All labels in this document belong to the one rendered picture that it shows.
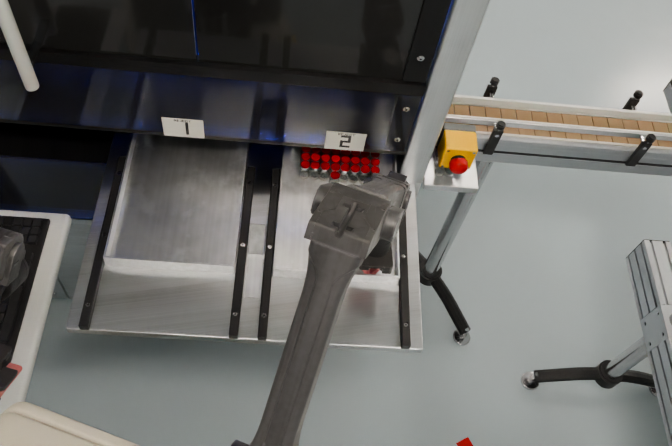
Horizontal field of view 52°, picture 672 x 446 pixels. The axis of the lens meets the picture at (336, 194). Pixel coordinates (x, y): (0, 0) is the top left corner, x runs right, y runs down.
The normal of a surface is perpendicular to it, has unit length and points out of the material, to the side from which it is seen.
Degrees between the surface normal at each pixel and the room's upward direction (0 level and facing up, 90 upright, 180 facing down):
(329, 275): 43
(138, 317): 0
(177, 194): 0
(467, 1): 90
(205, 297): 0
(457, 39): 90
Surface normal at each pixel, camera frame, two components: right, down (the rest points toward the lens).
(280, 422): -0.20, 0.11
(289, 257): 0.11, -0.54
